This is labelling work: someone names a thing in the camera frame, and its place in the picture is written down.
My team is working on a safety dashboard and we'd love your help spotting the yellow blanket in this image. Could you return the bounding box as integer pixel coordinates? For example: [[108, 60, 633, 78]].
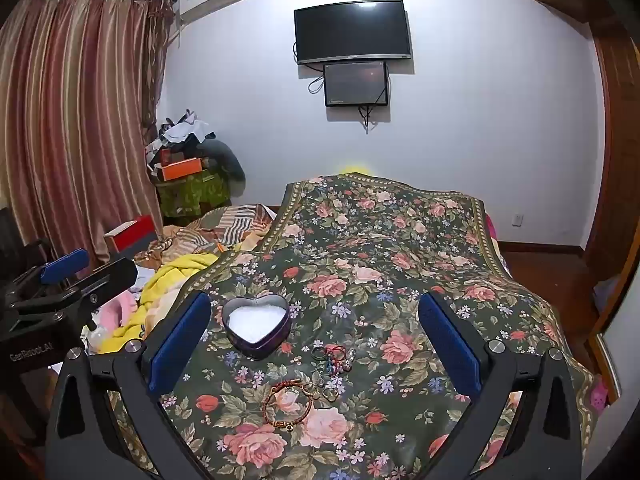
[[102, 252, 221, 356]]

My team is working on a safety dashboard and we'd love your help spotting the pink plush cloth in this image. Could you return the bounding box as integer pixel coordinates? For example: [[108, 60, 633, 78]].
[[100, 292, 138, 331]]

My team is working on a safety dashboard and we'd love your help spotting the wooden door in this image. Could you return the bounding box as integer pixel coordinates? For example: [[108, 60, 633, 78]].
[[582, 30, 640, 281]]

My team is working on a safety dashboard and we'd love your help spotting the orange box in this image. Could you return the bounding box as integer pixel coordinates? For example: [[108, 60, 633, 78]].
[[159, 157, 203, 182]]

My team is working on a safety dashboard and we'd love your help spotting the small black monitor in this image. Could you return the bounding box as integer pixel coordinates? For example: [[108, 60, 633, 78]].
[[323, 61, 390, 107]]

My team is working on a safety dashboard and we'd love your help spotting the red box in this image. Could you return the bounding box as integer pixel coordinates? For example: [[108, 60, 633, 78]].
[[103, 215, 156, 253]]

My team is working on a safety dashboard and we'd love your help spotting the striped patchwork quilt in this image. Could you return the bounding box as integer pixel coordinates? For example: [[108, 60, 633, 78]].
[[135, 204, 278, 271]]

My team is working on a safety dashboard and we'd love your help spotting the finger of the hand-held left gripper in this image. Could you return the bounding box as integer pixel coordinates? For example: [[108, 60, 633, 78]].
[[7, 248, 91, 307], [50, 257, 139, 331]]

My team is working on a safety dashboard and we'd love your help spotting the red beaded bracelet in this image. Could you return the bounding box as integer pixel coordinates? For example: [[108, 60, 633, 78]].
[[262, 381, 321, 432]]

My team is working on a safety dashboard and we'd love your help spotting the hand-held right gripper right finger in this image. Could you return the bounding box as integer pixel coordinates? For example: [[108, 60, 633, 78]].
[[417, 291, 586, 480]]

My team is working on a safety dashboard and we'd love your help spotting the small pink item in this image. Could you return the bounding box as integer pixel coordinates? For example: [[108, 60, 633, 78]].
[[589, 377, 610, 411]]

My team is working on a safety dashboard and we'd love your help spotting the grey jacket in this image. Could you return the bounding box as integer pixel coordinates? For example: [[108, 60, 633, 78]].
[[197, 137, 247, 183]]

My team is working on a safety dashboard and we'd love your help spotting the large black television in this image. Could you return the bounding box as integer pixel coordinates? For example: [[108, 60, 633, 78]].
[[293, 0, 413, 66]]

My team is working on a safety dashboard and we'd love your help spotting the striped brown curtain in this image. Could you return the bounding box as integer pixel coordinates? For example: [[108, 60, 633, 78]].
[[0, 0, 173, 281]]

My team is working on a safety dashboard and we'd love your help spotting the pile of papers and clothes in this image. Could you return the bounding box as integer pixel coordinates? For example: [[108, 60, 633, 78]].
[[145, 109, 217, 166]]

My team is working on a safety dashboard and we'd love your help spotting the teal beaded bracelet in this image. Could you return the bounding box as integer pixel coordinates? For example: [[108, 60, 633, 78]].
[[320, 355, 353, 376]]

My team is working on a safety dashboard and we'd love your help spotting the green cloth-covered cabinet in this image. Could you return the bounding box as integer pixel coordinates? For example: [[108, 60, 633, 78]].
[[155, 167, 233, 218]]

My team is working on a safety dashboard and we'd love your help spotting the floral blanket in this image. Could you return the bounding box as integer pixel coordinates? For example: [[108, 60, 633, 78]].
[[107, 172, 598, 480]]

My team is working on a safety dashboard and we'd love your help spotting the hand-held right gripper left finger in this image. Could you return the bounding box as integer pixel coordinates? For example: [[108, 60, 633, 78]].
[[45, 291, 213, 480]]

